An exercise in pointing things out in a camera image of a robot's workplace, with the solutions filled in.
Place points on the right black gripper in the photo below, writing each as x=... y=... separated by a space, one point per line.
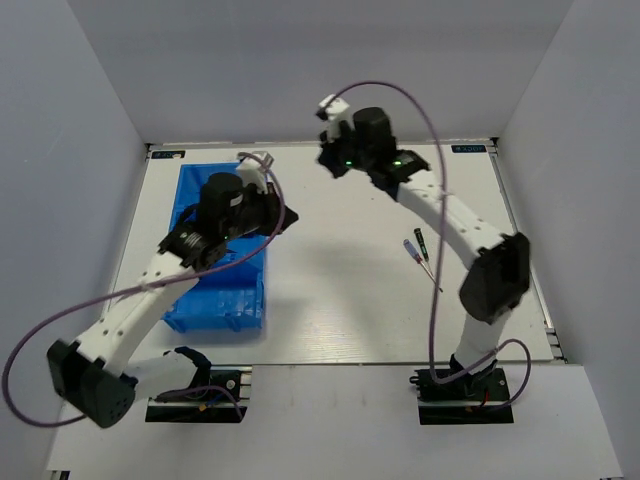
x=329 y=151

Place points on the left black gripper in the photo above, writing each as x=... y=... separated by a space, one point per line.
x=271 y=203

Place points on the green black precision screwdriver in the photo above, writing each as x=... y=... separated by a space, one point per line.
x=422 y=244

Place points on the blue red precision screwdriver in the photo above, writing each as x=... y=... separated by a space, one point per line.
x=416 y=256

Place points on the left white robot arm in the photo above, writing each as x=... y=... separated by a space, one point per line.
x=93 y=372

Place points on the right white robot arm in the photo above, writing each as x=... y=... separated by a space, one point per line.
x=497 y=264

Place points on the right blue logo sticker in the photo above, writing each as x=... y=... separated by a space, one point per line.
x=468 y=148

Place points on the blue logo sticker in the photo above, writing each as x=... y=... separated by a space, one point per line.
x=171 y=154
x=468 y=148

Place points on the blue three-compartment bin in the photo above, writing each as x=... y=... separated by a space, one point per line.
x=230 y=300

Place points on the left blue logo sticker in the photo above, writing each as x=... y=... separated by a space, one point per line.
x=171 y=154

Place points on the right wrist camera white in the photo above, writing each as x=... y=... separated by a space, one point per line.
x=332 y=110

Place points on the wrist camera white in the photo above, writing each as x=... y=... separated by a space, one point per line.
x=332 y=110
x=252 y=169

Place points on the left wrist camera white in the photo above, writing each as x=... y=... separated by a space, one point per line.
x=252 y=169

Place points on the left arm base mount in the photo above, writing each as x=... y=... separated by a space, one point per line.
x=215 y=395

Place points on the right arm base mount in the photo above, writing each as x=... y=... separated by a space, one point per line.
x=462 y=403

